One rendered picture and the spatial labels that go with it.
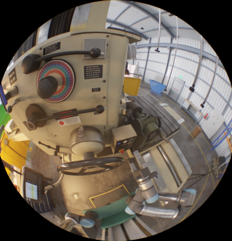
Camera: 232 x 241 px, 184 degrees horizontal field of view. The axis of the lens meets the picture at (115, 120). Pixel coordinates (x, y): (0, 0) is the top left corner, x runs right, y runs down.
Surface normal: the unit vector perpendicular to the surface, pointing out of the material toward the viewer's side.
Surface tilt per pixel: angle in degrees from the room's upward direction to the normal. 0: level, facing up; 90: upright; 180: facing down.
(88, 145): 62
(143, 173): 0
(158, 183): 0
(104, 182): 0
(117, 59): 90
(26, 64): 90
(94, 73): 90
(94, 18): 90
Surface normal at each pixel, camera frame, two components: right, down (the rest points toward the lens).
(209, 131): -0.94, 0.18
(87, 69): 0.33, 0.68
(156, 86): -0.66, 0.48
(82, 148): 0.28, 0.25
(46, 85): 0.57, 0.47
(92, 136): 0.53, -0.71
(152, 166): 0.09, -0.71
